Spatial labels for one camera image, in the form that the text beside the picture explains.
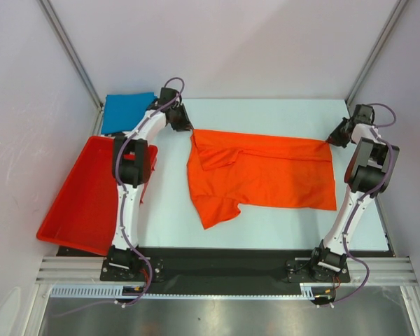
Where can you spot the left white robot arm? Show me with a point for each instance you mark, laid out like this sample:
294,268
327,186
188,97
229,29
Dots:
132,170

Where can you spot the orange t shirt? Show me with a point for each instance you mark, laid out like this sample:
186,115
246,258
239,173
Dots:
229,169

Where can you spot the aluminium frame rail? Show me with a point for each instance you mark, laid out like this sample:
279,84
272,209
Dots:
86,270

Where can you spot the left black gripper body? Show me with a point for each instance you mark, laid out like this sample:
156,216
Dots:
179,120

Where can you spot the folded blue t shirt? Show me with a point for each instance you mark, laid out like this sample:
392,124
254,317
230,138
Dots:
123,112

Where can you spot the red plastic bin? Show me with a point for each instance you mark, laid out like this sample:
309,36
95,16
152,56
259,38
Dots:
84,213

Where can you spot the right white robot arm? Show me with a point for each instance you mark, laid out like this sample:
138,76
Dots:
368,174

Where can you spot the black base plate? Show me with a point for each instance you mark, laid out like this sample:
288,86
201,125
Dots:
226,272

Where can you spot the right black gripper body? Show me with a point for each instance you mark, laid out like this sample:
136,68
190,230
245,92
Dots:
346,120

